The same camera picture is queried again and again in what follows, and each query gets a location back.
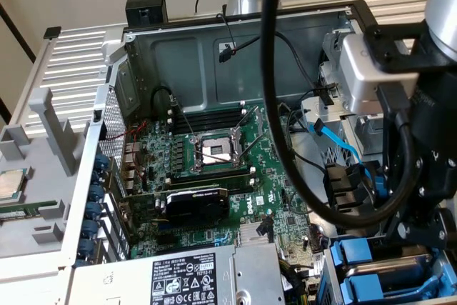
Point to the silver finned chipset heatsink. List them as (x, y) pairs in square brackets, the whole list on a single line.
[(248, 233)]

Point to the black RAM slot row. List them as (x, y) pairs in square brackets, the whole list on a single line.
[(207, 176), (210, 119)]

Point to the black ribbed plastic bracket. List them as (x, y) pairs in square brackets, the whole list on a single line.
[(339, 180)]

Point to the blue plastic latch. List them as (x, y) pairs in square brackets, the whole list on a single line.
[(381, 185)]

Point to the metal socket cover frame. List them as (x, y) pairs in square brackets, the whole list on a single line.
[(258, 117)]

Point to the green Dell motherboard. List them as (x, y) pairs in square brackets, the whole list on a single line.
[(257, 176)]

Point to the metal CPU socket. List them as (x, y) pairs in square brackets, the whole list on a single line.
[(214, 148)]

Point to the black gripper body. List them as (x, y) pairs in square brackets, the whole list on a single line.
[(435, 123)]

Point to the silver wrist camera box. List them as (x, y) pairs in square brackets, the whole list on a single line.
[(360, 76)]

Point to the grey plastic parts rack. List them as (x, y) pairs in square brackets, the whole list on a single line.
[(43, 162)]

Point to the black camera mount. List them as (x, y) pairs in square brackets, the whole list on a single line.
[(389, 51)]

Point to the hard drive in blue caddy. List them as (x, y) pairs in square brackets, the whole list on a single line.
[(329, 276)]

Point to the black diagonal strip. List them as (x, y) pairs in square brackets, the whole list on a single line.
[(17, 35)]

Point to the grey power supply unit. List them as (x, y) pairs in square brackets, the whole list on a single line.
[(125, 276)]

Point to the black graphics card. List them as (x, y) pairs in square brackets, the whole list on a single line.
[(196, 205)]

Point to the metal locking lever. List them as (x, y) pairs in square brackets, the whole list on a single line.
[(251, 146), (184, 119)]

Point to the silver metal drive cage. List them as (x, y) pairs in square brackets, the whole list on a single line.
[(310, 112)]

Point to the dark blue card latch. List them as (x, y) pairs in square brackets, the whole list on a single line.
[(90, 229), (96, 193), (86, 248), (102, 161), (94, 211)]

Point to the black plastic box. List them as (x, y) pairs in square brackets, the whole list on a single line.
[(146, 5)]

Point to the green RAM stick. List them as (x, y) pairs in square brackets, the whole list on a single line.
[(21, 208)]

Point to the blue drive bay clips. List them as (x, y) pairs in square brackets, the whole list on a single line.
[(360, 285)]

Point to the open grey PC case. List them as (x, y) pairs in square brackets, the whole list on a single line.
[(178, 69)]

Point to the silver CPU chip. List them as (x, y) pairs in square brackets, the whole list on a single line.
[(10, 185)]

